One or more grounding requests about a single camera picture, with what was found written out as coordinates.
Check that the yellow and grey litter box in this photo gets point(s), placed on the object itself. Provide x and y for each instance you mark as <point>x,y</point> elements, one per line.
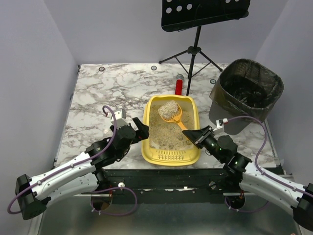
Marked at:
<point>190,118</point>

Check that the black music stand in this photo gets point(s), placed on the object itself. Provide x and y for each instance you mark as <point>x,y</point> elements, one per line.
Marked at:
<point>180,15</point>

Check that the grey mesh waste bin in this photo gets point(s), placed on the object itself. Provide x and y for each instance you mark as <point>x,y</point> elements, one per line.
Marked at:
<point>245,89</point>

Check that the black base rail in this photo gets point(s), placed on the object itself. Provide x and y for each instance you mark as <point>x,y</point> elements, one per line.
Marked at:
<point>169,186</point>

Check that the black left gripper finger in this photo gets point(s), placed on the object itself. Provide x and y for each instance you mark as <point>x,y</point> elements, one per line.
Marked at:
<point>142,133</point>
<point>138,123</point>

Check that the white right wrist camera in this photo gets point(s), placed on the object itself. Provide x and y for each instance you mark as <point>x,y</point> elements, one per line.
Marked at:
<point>220,123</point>

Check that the cat litter granules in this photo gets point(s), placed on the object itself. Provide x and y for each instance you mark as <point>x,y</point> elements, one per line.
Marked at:
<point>164,135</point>

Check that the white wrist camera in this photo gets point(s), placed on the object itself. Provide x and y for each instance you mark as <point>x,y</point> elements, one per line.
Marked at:
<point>120,116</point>
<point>220,123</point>

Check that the orange litter scoop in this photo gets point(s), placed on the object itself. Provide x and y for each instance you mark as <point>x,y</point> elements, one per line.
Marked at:
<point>172,115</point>

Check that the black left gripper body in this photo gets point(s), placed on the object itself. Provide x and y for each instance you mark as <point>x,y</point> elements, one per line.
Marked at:
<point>136,132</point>

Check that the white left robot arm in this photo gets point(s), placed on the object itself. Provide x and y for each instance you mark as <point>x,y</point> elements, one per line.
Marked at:
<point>84,173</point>

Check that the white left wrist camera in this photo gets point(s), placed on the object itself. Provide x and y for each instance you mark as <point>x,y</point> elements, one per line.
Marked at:
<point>120,116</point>

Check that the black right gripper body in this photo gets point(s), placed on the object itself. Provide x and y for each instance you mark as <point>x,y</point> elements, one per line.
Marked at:
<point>201,138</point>

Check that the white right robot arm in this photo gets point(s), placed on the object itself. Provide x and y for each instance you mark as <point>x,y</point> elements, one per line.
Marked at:
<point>296,199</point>

